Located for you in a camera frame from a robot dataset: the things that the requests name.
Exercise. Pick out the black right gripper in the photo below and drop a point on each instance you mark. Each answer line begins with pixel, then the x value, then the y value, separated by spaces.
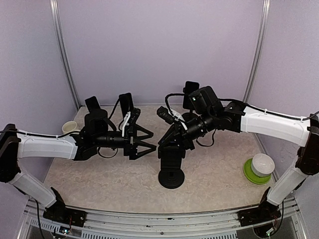
pixel 181 135

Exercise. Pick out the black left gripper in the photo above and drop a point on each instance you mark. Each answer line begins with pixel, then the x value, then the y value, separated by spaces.
pixel 130 150

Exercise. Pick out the blue phone underneath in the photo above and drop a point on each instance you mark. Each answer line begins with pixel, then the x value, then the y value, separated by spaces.
pixel 171 159

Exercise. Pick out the black pole stand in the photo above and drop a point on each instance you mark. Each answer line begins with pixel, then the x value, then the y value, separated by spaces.
pixel 187 105
pixel 171 179

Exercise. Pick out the clear phone case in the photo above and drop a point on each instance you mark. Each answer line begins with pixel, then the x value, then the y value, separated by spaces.
pixel 126 103

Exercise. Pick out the black phone silver case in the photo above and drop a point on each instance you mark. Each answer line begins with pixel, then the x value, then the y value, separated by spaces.
pixel 92 103

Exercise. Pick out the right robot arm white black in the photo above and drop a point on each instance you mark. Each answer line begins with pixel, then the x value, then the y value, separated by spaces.
pixel 208 114

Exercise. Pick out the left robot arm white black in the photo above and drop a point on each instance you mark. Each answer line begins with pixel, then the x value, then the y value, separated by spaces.
pixel 98 132

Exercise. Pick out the cream ceramic mug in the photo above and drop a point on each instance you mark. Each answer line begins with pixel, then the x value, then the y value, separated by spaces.
pixel 70 126

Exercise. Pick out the green plate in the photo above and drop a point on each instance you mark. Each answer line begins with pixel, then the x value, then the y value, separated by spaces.
pixel 251 176

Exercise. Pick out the white bowl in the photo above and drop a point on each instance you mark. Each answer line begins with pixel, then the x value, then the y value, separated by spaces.
pixel 262 165

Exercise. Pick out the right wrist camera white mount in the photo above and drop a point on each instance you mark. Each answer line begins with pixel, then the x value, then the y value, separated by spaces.
pixel 171 116

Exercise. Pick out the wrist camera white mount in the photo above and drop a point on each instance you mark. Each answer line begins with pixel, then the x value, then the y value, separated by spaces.
pixel 171 116
pixel 130 119

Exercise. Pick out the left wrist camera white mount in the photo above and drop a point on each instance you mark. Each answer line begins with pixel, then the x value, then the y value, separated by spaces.
pixel 130 119

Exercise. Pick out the front aluminium rail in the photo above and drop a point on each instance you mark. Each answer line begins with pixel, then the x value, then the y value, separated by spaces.
pixel 98 224

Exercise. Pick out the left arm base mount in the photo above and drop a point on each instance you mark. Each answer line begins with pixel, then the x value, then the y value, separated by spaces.
pixel 69 216

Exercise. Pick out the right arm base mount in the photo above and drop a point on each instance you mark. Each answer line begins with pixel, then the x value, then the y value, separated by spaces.
pixel 257 215

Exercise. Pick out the left aluminium frame post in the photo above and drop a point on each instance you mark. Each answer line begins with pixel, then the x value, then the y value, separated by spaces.
pixel 63 53

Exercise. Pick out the aluminium frame post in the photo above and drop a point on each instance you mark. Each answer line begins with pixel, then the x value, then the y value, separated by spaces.
pixel 258 50
pixel 63 53

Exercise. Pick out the right aluminium frame post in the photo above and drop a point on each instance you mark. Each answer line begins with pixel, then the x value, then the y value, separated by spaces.
pixel 258 50

